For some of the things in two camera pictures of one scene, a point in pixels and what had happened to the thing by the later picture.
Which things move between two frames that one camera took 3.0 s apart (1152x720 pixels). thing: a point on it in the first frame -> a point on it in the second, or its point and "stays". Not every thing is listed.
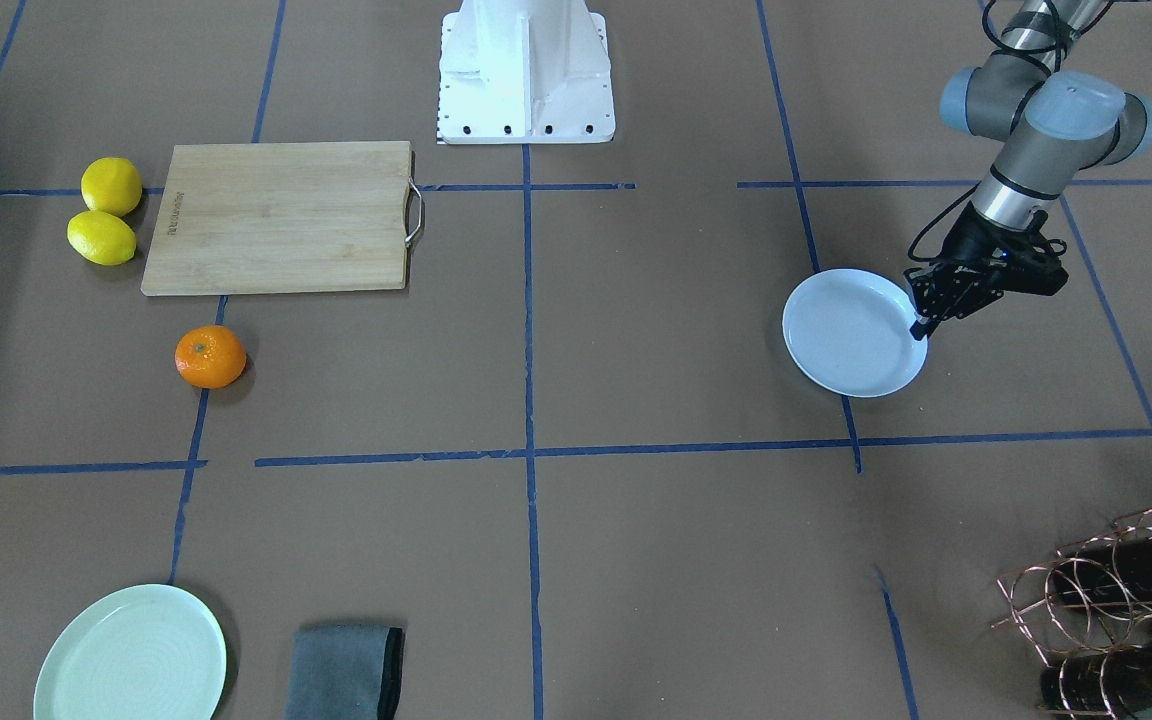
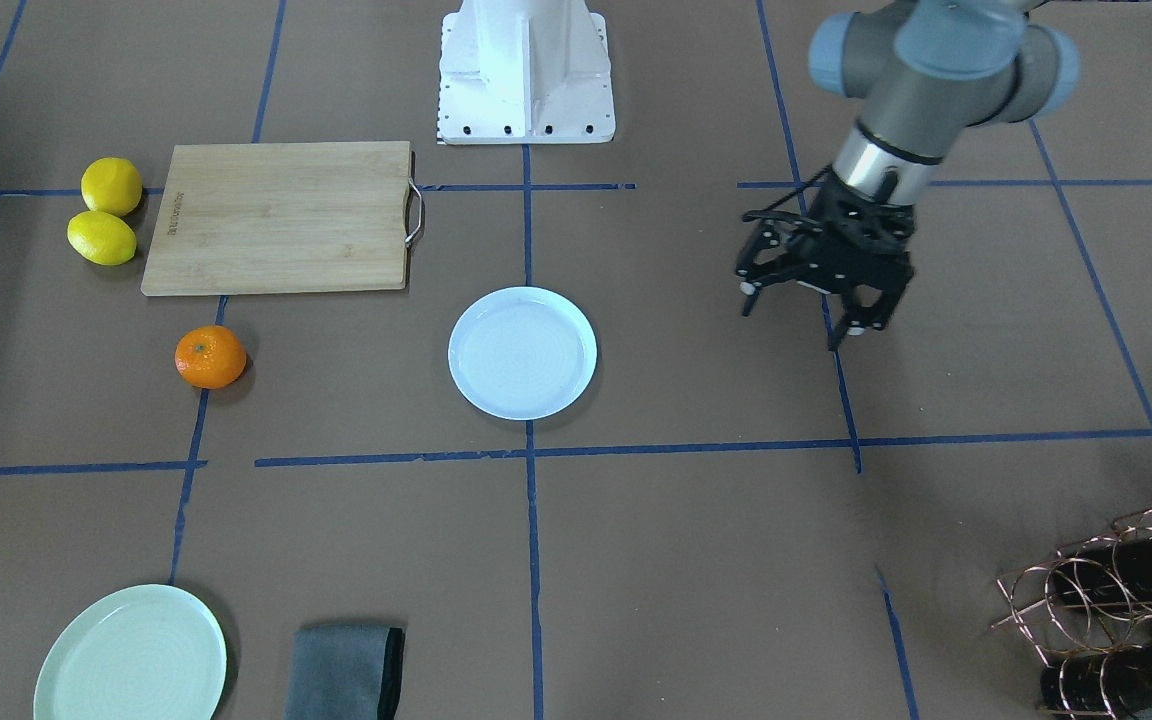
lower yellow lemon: x=101 y=237 stays
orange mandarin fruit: x=210 y=357 stays
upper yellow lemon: x=112 y=185 stays
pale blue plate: x=852 y=330 -> x=522 y=353
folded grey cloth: x=345 y=672 stays
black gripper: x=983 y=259 -> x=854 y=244
